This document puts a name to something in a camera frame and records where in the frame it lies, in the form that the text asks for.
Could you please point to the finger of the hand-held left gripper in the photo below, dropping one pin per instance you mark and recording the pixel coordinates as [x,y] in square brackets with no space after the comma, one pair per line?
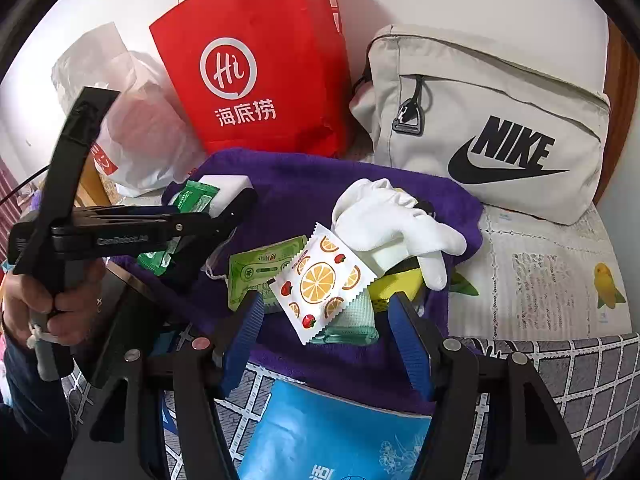
[235,210]
[200,255]

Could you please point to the grey waist bag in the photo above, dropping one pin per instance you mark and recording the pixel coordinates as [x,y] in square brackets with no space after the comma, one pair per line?
[450,85]

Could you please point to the red paper bag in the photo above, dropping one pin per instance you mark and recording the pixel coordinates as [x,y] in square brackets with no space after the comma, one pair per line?
[280,35]

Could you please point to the green wet wipe packet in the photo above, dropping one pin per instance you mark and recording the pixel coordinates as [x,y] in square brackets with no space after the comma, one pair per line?
[197,197]

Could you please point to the purple towel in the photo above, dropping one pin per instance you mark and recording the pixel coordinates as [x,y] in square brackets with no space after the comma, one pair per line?
[300,185]

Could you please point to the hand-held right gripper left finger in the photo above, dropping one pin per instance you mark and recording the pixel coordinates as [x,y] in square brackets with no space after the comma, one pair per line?
[245,335]

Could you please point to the grey checkered quilt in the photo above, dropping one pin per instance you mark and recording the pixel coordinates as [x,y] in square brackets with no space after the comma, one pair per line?
[590,375]

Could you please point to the wooden bedside cabinet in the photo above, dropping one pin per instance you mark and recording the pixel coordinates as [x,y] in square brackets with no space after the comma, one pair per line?
[95,185]

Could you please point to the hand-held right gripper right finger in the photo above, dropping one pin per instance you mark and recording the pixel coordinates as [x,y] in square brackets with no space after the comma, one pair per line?
[407,345]

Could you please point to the white plastic shopping bag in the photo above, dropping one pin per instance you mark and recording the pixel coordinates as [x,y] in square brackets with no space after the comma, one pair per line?
[145,125]

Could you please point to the white glove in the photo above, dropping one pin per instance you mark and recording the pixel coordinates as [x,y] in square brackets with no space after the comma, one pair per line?
[390,220]

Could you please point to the fruit print sachet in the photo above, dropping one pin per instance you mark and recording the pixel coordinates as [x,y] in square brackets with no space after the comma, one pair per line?
[320,280]

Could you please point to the blue tissue pack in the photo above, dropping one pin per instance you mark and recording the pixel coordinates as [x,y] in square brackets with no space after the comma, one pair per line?
[325,430]

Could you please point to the light green cloth square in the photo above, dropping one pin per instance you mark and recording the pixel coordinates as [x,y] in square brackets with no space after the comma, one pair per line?
[357,317]

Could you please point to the green cassette print packet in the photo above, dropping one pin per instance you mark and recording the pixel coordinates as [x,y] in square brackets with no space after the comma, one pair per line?
[255,265]

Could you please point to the wooden door frame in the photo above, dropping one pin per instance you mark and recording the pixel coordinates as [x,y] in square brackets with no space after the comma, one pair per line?
[625,110]

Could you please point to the person's left forearm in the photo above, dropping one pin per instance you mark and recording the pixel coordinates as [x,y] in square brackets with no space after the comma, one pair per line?
[35,410]

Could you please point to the person's left hand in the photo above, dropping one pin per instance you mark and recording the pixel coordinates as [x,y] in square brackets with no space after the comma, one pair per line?
[75,310]

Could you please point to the fruit print bedsheet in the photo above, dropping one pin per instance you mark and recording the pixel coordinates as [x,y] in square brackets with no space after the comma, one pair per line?
[540,280]

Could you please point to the striped red cloth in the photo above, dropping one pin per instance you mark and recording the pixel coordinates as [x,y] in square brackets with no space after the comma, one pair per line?
[7,200]

